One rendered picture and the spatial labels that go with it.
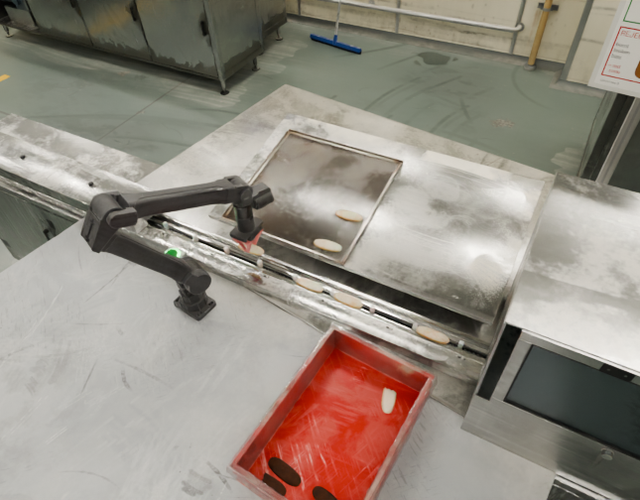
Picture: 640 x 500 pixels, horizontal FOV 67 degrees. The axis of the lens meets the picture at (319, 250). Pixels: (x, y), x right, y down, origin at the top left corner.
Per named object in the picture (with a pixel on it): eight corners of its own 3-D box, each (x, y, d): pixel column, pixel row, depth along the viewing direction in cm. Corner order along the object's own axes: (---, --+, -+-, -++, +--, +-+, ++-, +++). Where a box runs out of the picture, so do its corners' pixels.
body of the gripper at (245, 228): (264, 224, 158) (261, 206, 153) (246, 244, 152) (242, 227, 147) (247, 217, 160) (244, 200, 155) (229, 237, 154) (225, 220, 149)
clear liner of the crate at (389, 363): (229, 481, 120) (222, 466, 113) (331, 338, 148) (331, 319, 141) (346, 565, 107) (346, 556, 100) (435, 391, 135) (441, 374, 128)
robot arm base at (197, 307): (173, 305, 160) (198, 321, 155) (166, 289, 154) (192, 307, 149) (192, 288, 164) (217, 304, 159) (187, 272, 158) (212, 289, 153)
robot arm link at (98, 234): (63, 229, 120) (78, 251, 114) (97, 186, 119) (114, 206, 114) (185, 279, 157) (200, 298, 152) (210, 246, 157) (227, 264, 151)
